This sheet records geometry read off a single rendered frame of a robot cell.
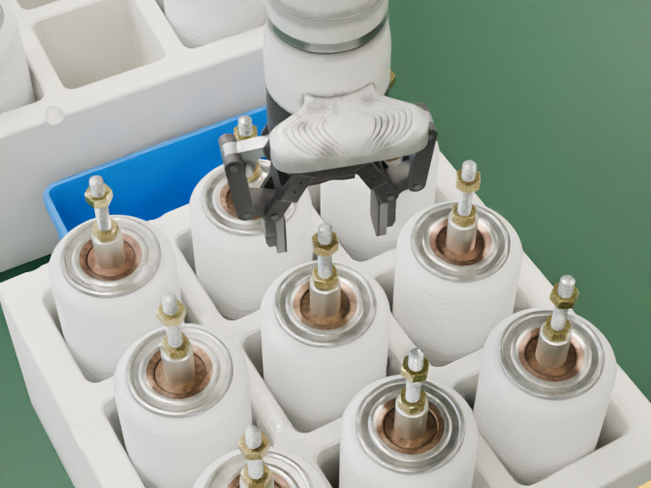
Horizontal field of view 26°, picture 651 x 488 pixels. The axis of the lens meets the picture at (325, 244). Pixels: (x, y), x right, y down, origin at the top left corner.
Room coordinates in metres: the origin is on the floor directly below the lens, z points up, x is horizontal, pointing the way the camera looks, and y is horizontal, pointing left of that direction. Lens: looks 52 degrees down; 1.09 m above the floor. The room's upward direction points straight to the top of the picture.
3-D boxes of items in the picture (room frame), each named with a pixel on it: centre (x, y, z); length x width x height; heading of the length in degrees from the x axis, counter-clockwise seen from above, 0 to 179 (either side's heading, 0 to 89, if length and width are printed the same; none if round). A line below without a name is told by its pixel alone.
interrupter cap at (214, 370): (0.55, 0.10, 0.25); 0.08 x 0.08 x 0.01
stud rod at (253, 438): (0.45, 0.04, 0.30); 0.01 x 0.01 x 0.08
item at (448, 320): (0.66, -0.10, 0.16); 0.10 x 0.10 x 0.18
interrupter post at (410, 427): (0.50, -0.06, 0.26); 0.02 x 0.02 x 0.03
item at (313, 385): (0.61, 0.00, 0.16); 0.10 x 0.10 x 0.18
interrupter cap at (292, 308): (0.61, 0.00, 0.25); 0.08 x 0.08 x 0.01
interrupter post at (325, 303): (0.61, 0.00, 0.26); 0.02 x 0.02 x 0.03
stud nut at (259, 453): (0.45, 0.04, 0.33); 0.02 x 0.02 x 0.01; 32
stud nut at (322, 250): (0.61, 0.00, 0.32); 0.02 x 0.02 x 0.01; 12
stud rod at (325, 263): (0.61, 0.00, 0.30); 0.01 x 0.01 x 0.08
